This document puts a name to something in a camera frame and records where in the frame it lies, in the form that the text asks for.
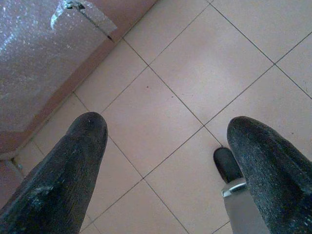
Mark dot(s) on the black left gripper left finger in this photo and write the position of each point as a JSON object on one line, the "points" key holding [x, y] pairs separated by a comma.
{"points": [[61, 182]]}

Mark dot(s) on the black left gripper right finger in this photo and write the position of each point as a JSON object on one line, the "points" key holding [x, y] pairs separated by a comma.
{"points": [[275, 182]]}

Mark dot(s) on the clear bubble wrap sheet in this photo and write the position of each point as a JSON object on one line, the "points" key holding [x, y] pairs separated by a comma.
{"points": [[36, 61]]}

